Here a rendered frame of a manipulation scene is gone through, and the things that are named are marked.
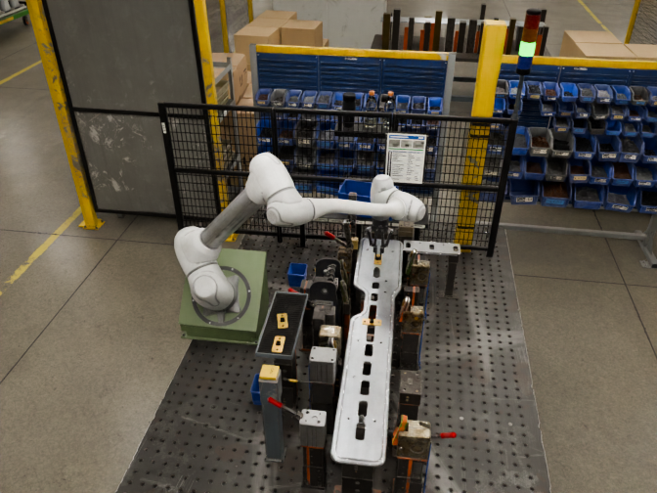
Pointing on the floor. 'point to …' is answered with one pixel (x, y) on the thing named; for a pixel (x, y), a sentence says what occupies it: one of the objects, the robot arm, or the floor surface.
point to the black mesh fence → (329, 160)
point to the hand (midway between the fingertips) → (378, 252)
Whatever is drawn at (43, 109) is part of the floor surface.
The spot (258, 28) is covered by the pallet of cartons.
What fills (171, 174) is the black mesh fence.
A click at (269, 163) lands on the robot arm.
